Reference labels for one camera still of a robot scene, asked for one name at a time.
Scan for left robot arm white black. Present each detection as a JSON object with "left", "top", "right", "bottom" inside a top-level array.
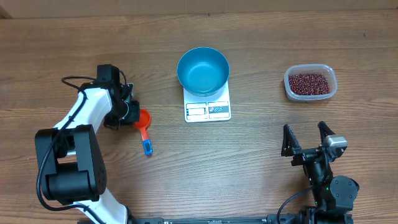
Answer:
[{"left": 35, "top": 64, "right": 140, "bottom": 223}]

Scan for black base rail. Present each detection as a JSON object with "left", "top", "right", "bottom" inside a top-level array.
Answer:
[{"left": 136, "top": 214, "right": 354, "bottom": 224}]

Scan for blue bowl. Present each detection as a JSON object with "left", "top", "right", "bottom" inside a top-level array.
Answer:
[{"left": 176, "top": 47, "right": 230, "bottom": 97}]

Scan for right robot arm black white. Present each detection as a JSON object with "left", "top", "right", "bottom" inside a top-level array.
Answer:
[{"left": 276, "top": 121, "right": 359, "bottom": 223}]

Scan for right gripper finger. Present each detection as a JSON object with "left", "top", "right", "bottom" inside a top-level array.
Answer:
[
  {"left": 281, "top": 124, "right": 300, "bottom": 157},
  {"left": 318, "top": 121, "right": 335, "bottom": 146}
]

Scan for clear plastic container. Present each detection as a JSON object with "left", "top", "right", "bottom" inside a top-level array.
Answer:
[{"left": 284, "top": 63, "right": 338, "bottom": 102}]

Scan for white digital kitchen scale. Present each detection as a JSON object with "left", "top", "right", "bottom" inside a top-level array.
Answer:
[{"left": 183, "top": 82, "right": 231, "bottom": 123}]

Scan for orange measuring scoop blue handle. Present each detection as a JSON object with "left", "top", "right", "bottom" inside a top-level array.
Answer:
[{"left": 133, "top": 109, "right": 153, "bottom": 156}]

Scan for red beans in container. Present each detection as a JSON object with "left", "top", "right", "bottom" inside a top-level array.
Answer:
[{"left": 288, "top": 73, "right": 330, "bottom": 95}]

